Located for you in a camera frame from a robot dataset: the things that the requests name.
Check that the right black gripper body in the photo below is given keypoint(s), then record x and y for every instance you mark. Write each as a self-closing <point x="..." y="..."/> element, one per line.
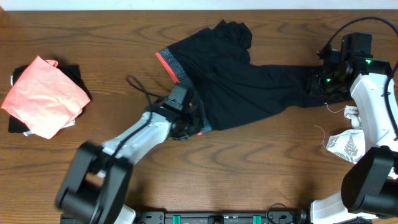
<point x="327" y="84"/>

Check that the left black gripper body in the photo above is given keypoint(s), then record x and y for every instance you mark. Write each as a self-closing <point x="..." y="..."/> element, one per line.
<point x="190" y="124"/>

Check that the black leggings with red waistband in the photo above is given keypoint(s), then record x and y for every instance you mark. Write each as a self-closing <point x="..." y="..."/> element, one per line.
<point x="216" y="64"/>

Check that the white fern print cloth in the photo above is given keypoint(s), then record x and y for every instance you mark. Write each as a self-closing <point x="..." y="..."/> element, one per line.
<point x="350" y="144"/>

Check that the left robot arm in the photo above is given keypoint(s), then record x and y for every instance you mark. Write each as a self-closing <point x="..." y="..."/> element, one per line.
<point x="96" y="183"/>

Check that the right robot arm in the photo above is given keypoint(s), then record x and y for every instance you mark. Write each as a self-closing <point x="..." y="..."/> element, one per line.
<point x="366" y="192"/>

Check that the pink folded cloth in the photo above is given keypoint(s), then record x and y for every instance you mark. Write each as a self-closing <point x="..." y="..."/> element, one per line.
<point x="44" y="98"/>

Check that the black folded garment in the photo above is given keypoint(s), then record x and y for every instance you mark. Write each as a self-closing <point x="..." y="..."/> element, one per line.
<point x="71" y="71"/>

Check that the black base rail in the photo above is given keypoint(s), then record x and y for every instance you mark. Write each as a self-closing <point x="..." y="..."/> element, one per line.
<point x="272" y="216"/>

